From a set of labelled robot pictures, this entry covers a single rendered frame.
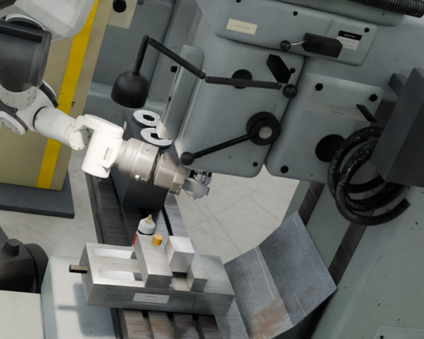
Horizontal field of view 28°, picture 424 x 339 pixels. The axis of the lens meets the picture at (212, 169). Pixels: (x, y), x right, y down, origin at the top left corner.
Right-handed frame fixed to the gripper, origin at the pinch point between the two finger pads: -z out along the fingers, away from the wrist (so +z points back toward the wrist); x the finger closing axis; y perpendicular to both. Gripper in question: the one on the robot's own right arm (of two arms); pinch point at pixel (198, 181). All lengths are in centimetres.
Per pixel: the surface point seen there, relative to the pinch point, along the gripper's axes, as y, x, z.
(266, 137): -21.2, -10.6, -9.7
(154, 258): 19.2, -7.4, 3.5
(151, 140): 10.3, 31.0, 13.9
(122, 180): 25.3, 31.3, 18.2
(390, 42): -47, -2, -27
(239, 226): 123, 191, -37
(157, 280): 21.0, -12.7, 1.1
